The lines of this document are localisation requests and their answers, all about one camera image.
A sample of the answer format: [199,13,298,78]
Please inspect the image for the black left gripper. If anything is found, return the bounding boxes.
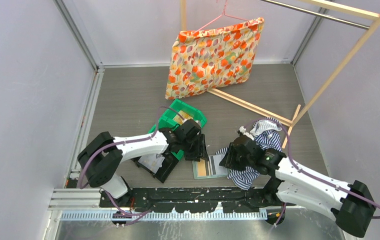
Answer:
[181,134,209,163]

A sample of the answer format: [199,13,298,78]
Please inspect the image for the green card holder wallet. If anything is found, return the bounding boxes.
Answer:
[192,154,229,180]

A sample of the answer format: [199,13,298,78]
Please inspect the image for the blue white striped cloth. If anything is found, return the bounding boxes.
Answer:
[215,117,282,191]

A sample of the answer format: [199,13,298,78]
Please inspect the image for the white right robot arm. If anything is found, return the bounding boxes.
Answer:
[220,135,376,238]

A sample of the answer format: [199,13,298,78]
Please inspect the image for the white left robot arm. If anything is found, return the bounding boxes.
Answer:
[77,119,209,207]

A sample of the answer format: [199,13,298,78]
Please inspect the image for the gold card in bin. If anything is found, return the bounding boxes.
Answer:
[173,110,193,125]

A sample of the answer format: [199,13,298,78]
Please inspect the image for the white card in tray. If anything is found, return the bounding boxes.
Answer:
[138,154,165,174]

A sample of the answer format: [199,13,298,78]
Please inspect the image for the black plastic tray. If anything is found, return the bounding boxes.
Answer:
[132,153,179,183]

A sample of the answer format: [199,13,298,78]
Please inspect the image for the green plastic bin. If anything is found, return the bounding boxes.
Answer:
[156,99,209,165]

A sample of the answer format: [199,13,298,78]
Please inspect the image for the floral orange pillowcase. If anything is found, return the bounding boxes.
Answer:
[165,17,264,100]

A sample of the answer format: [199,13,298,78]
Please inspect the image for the metal rack rod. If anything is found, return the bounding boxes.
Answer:
[261,0,370,30]

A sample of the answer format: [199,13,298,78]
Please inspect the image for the wooden clothes rack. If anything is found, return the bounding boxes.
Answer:
[180,0,380,144]

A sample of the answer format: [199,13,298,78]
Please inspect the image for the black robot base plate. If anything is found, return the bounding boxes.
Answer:
[115,187,282,214]

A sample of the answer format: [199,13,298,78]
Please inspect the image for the aluminium frame rail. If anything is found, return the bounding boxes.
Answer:
[53,0,105,147]

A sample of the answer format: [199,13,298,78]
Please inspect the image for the pink wire hanger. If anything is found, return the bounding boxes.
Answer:
[197,0,249,31]

